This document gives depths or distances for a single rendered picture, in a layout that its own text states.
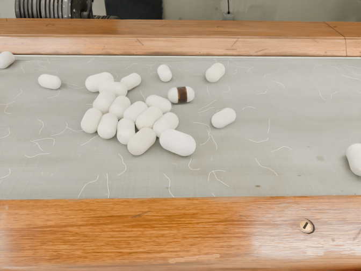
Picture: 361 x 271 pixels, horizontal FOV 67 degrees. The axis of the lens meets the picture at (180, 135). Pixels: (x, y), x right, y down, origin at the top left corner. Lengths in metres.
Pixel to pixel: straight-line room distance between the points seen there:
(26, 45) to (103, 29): 0.13
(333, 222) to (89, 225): 0.16
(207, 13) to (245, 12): 0.31
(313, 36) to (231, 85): 0.20
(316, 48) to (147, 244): 0.44
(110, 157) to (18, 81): 0.21
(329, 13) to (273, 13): 0.48
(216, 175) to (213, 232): 0.08
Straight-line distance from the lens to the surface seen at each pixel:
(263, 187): 0.25
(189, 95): 0.33
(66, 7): 0.67
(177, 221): 0.19
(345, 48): 0.56
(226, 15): 2.41
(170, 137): 0.26
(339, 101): 0.41
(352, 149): 0.30
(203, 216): 0.19
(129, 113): 0.30
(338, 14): 2.82
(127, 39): 0.48
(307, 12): 2.68
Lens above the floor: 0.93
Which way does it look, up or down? 40 degrees down
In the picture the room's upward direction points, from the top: 1 degrees clockwise
